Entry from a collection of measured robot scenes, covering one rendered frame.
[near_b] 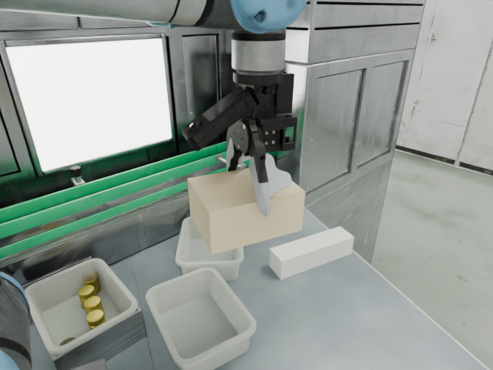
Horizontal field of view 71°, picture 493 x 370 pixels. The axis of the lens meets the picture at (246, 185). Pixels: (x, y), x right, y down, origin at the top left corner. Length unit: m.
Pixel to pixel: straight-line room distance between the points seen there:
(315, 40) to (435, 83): 2.85
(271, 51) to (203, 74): 0.81
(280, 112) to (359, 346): 0.53
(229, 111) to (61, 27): 0.63
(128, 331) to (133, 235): 0.31
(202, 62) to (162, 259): 0.67
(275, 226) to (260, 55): 0.26
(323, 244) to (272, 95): 0.55
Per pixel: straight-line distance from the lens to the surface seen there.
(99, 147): 1.10
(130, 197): 1.00
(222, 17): 0.32
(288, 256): 0.92
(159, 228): 1.06
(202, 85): 1.28
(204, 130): 0.49
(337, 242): 0.99
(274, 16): 0.30
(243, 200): 0.52
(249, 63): 0.48
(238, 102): 0.50
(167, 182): 1.04
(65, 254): 0.97
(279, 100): 0.52
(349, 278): 0.98
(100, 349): 0.80
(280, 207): 0.54
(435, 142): 3.93
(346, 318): 0.88
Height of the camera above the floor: 1.38
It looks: 27 degrees down
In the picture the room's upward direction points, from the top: straight up
